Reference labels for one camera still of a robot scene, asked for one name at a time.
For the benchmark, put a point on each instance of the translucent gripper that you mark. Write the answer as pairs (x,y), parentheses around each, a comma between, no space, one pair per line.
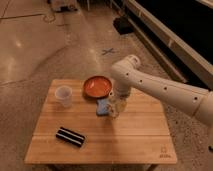
(112,99)

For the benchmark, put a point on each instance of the small clear bottle white cap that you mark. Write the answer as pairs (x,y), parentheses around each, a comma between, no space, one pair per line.
(118,108)

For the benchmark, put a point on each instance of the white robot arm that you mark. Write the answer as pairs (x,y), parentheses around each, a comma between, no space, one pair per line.
(194,101)

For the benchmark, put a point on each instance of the blue sponge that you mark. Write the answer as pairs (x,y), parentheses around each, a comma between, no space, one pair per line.
(102,107)

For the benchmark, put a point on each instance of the orange bowl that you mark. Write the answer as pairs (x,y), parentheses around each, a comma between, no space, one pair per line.
(97,87)

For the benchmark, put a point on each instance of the wooden folding table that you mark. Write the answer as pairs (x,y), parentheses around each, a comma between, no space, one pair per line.
(139,135)

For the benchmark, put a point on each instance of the clear plastic cup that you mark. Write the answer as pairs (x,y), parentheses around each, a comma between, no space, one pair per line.
(63,95)

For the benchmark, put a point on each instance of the black white striped block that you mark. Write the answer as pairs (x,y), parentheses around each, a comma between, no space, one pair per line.
(70,136)

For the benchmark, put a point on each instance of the black object on floor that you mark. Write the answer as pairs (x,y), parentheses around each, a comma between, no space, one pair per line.
(122,25)

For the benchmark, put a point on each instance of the white equipment at top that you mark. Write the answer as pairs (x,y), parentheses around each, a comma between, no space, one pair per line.
(59,5)

